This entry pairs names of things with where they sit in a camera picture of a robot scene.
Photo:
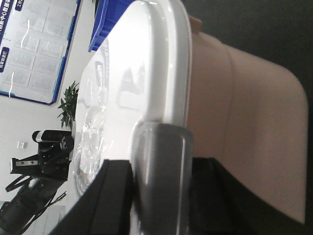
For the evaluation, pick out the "blue plastic crate on table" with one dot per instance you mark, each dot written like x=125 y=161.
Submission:
x=107 y=14

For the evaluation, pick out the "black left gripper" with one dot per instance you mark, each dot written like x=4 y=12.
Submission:
x=52 y=159

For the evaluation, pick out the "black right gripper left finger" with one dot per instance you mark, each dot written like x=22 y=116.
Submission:
x=104 y=209

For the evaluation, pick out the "blue framed wall notice board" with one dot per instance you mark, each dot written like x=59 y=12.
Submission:
x=35 y=37

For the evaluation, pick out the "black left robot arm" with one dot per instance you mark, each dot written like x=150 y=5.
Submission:
x=34 y=196

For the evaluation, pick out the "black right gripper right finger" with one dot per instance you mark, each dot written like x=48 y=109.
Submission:
x=221 y=205

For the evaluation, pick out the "green potted plant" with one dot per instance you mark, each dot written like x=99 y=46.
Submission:
x=68 y=106

